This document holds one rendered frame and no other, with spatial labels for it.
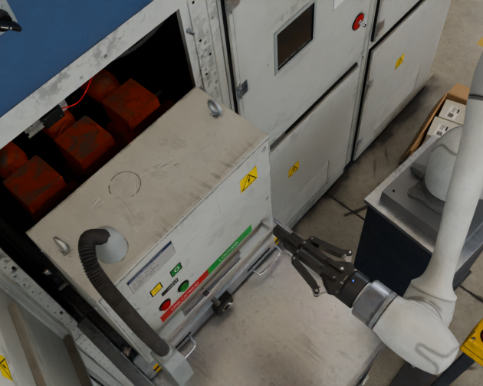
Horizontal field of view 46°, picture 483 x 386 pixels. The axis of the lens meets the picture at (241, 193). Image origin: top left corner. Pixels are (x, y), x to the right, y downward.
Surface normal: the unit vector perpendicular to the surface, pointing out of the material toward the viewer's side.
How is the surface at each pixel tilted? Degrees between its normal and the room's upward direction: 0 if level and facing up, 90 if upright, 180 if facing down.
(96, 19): 90
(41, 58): 90
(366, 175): 0
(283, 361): 0
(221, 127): 0
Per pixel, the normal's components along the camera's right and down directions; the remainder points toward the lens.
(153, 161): -0.07, -0.51
